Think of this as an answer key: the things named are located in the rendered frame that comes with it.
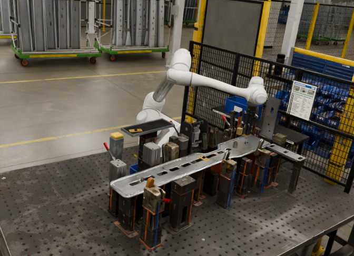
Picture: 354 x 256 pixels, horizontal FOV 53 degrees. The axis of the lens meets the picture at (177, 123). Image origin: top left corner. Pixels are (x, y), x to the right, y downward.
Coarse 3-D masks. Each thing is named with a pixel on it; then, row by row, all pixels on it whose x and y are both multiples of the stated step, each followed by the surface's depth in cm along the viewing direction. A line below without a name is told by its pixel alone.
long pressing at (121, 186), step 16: (224, 144) 270; (240, 144) 273; (256, 144) 276; (176, 160) 238; (192, 160) 241; (128, 176) 212; (144, 176) 215; (160, 176) 217; (176, 176) 219; (128, 192) 197
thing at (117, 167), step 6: (114, 162) 215; (120, 162) 216; (114, 168) 213; (120, 168) 212; (114, 174) 215; (120, 174) 214; (114, 192) 219; (114, 198) 221; (114, 204) 221; (108, 210) 228; (114, 210) 223; (114, 216) 223
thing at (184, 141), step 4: (180, 136) 257; (180, 140) 250; (184, 140) 251; (180, 144) 250; (184, 144) 251; (180, 148) 251; (184, 148) 252; (180, 152) 252; (184, 152) 254; (180, 156) 253
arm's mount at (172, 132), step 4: (160, 116) 326; (164, 116) 323; (168, 120) 318; (172, 120) 315; (176, 124) 310; (180, 124) 307; (172, 128) 310; (176, 128) 307; (168, 132) 309; (172, 132) 307; (176, 132) 307; (164, 136) 308; (168, 136) 306; (176, 136) 309; (164, 140) 306; (168, 140) 305; (160, 144) 305; (160, 156) 306
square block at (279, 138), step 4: (276, 136) 282; (280, 136) 280; (284, 136) 281; (272, 140) 285; (276, 140) 282; (280, 140) 279; (284, 140) 282; (276, 144) 283; (280, 144) 280; (284, 144) 285; (280, 160) 290
